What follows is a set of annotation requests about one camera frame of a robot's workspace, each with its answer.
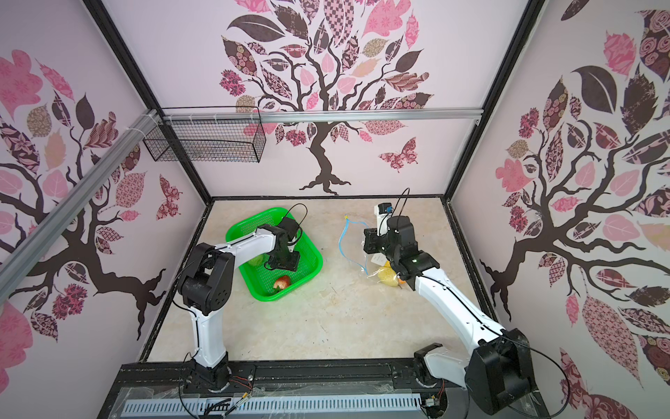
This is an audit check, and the black wire basket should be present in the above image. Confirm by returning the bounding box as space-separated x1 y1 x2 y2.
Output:
143 105 267 163

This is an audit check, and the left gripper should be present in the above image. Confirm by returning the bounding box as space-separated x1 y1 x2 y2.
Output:
267 245 300 272

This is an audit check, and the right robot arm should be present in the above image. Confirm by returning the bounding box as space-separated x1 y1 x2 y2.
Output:
363 213 538 415

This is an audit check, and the left diagonal aluminium rail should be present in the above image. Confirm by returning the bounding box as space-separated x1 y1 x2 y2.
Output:
1 109 161 301

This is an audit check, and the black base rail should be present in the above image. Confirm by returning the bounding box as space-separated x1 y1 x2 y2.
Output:
97 358 486 418

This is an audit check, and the horizontal aluminium rail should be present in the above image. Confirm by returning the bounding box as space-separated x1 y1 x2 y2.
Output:
162 108 483 123

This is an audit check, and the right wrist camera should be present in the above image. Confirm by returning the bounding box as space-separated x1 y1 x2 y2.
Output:
374 203 394 236

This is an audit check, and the clear zip top bag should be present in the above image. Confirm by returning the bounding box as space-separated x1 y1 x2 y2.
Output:
337 214 407 289

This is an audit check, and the red apple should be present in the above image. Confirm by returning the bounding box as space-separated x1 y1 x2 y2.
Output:
273 275 291 292

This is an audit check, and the green plastic basket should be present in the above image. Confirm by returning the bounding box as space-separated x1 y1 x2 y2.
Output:
225 207 323 302

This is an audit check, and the white slotted cable duct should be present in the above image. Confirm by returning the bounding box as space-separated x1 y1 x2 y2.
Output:
115 394 423 418

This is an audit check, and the beige potato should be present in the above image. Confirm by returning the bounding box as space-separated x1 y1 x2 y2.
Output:
376 266 400 287

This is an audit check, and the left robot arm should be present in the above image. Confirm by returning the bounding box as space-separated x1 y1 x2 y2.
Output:
177 216 302 391

